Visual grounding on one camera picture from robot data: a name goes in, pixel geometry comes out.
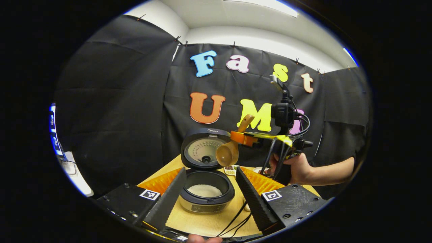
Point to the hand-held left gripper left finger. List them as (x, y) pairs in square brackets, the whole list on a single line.
[(168, 202)]

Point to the black backdrop cloth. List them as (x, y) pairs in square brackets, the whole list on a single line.
[(118, 101)]

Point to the white side table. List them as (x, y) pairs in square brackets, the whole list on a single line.
[(81, 184)]

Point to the dark grey rice cooker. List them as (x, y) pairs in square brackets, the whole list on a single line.
[(202, 148)]

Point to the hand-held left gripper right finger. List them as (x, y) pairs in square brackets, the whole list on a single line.
[(256, 206)]

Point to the computer monitor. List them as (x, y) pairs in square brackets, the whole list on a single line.
[(53, 135)]

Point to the wooden spoon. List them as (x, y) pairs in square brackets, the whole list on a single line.
[(227, 153)]

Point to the white divided bean dish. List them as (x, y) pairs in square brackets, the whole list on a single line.
[(231, 170)]

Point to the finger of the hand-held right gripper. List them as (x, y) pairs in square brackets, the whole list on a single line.
[(243, 137)]

